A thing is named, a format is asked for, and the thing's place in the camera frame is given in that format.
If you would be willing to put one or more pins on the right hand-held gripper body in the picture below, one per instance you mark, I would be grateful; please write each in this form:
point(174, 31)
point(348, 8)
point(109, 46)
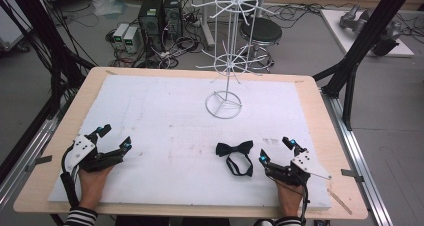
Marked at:
point(301, 162)

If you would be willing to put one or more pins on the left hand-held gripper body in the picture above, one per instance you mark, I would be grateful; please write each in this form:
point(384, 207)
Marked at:
point(83, 149)

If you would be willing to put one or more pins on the black bow tie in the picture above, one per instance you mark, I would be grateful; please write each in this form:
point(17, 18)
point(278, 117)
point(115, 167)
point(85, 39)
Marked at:
point(233, 148)

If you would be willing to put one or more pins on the person's left hand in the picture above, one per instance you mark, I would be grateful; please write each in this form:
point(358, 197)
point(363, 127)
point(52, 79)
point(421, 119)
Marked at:
point(89, 186)

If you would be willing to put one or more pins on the person's right hand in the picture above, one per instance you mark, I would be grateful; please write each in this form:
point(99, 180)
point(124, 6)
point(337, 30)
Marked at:
point(290, 199)

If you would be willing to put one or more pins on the white foam mat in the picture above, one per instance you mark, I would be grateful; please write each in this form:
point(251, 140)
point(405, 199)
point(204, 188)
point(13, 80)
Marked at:
point(173, 126)

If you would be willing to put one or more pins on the thin wooden stick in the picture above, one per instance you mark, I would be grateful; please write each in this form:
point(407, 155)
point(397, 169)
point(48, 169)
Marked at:
point(340, 202)

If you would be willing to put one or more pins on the grey power supply unit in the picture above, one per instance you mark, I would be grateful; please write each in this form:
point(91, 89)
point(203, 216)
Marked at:
point(119, 35)
point(131, 39)

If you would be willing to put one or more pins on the black round stool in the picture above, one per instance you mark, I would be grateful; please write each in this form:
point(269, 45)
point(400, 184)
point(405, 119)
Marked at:
point(261, 31)

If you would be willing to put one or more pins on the black computer tower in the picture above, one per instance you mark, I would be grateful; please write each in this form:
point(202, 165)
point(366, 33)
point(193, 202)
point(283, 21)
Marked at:
point(150, 21)
point(173, 14)

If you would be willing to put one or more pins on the white floor board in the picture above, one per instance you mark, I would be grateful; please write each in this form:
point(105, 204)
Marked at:
point(336, 26)

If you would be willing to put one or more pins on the clear plastic bag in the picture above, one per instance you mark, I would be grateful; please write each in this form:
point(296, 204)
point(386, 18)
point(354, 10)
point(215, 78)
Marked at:
point(106, 4)

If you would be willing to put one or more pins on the grey cabinet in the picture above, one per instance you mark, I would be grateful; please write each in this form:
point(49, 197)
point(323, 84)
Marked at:
point(11, 29)

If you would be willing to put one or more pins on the grey robot part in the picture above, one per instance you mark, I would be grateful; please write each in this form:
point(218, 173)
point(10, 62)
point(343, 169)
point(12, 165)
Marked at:
point(356, 21)

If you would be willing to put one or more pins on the aluminium rail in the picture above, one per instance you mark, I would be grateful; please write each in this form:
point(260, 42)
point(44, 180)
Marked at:
point(23, 159)
point(360, 159)

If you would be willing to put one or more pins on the black metal frame stand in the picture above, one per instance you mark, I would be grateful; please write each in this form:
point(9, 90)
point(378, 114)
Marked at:
point(50, 46)
point(363, 42)

